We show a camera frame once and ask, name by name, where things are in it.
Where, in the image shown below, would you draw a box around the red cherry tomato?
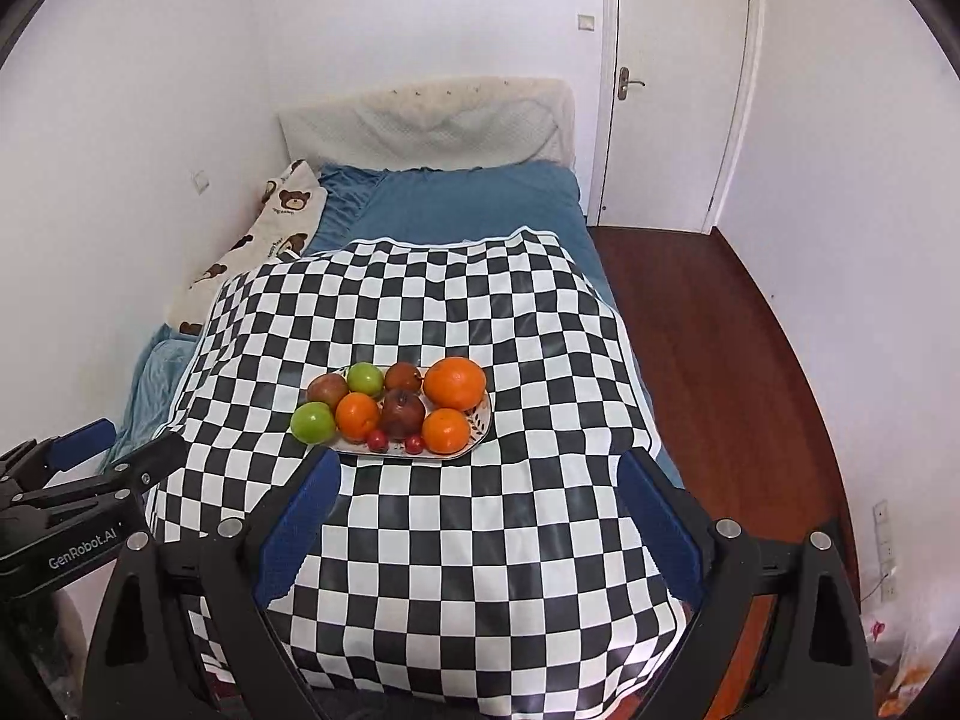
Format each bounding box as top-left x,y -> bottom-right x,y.
366,429 -> 389,454
405,434 -> 425,455

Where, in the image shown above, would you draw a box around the brownish green apple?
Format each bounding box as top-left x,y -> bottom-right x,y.
306,372 -> 350,410

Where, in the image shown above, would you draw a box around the red brown apple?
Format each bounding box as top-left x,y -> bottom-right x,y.
379,390 -> 427,440

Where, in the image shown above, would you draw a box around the small orange front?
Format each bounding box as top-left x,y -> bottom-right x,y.
421,408 -> 470,455

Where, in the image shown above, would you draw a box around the dark orange fruit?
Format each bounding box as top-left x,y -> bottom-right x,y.
384,361 -> 421,394

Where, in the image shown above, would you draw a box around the large orange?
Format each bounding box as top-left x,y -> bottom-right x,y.
423,356 -> 487,411

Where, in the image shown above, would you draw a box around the black white checkered cloth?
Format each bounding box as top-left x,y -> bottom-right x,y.
148,227 -> 685,718

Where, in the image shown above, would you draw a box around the floral oval plate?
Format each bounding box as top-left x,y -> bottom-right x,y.
288,358 -> 493,460

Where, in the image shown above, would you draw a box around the plastic bags on floor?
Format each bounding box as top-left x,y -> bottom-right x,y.
861,603 -> 942,718

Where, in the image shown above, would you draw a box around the bear print pillow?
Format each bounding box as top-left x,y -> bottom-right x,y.
166,160 -> 327,335

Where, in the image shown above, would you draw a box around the white padded headboard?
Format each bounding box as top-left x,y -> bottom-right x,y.
278,76 -> 576,171

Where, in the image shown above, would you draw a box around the white door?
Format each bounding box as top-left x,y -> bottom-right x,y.
587,0 -> 763,232

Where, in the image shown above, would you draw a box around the wall power outlet right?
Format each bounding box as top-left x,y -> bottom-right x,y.
872,499 -> 898,603

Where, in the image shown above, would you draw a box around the door handle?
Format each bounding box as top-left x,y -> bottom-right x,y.
617,65 -> 646,101

